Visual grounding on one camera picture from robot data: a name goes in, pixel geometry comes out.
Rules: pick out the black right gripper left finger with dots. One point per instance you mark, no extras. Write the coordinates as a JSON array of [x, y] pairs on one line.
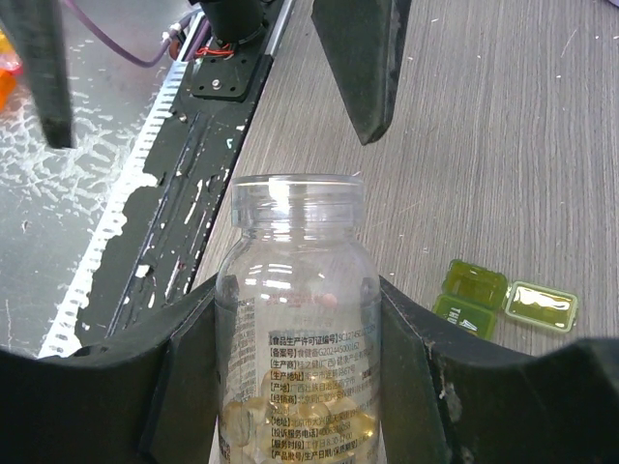
[[147, 394]]

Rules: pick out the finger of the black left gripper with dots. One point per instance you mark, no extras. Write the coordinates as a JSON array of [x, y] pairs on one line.
[[35, 29], [363, 41]]

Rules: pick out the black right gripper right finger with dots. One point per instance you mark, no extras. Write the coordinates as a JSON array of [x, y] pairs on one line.
[[450, 397]]

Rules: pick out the green pill organizer box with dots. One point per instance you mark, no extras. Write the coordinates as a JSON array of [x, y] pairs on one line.
[[473, 296]]

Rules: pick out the clear pill bottle orange cap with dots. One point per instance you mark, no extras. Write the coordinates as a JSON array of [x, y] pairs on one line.
[[298, 325]]

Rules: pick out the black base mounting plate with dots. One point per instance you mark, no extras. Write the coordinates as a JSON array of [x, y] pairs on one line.
[[153, 262]]

